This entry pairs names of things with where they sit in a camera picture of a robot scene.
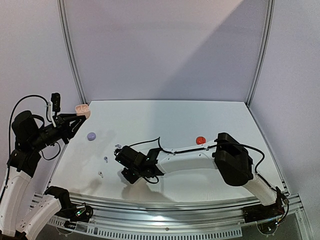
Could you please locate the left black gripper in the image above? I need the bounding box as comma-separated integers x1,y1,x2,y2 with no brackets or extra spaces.
29,112,86,150

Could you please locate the pink-white earbud charging case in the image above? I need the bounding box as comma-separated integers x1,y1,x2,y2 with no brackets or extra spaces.
75,104,91,119

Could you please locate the red earbud charging case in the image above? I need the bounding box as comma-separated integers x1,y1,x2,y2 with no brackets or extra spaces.
195,136,207,145

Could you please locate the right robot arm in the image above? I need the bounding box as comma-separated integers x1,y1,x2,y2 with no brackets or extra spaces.
113,132,289,218

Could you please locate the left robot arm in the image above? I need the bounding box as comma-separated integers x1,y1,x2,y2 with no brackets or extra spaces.
0,110,93,240

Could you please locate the purple earbud charging case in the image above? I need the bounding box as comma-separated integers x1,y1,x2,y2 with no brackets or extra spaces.
86,132,97,141

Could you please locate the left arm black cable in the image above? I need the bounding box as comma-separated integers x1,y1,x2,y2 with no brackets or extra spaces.
9,94,62,161

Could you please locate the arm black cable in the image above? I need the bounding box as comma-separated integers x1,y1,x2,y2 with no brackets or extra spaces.
124,136,291,221
9,94,62,161

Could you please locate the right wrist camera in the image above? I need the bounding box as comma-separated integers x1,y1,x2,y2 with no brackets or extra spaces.
113,148,122,156

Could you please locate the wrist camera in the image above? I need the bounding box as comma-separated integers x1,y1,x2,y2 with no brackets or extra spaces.
46,92,61,128
113,148,122,156

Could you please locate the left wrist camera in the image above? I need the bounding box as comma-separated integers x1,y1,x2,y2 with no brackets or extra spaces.
46,92,61,128

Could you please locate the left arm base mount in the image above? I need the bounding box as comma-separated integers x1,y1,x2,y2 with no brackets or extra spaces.
54,202,94,223

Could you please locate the left aluminium corner post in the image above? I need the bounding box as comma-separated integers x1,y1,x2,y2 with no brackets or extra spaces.
57,0,89,104

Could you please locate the aluminium corner post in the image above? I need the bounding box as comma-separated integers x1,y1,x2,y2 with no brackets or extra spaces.
57,0,89,104
245,0,275,109

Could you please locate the aluminium front rail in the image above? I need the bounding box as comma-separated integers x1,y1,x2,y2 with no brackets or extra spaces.
38,194,313,240

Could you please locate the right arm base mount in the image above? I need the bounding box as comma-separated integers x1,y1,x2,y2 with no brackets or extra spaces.
241,199,286,223

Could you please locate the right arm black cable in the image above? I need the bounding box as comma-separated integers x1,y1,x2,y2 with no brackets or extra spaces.
124,136,291,221

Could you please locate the right aluminium corner post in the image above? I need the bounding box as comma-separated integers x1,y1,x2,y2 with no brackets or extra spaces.
245,0,275,109

